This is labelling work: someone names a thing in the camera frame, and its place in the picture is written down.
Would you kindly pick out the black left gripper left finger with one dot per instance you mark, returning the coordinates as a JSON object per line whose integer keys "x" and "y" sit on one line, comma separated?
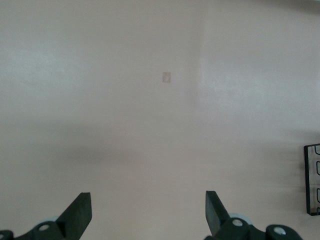
{"x": 77, "y": 217}

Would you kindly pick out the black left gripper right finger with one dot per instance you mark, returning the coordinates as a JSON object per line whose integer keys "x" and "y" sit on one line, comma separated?
{"x": 216, "y": 217}

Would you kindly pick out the small brown tape square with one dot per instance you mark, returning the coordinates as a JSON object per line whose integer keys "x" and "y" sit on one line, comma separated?
{"x": 166, "y": 77}

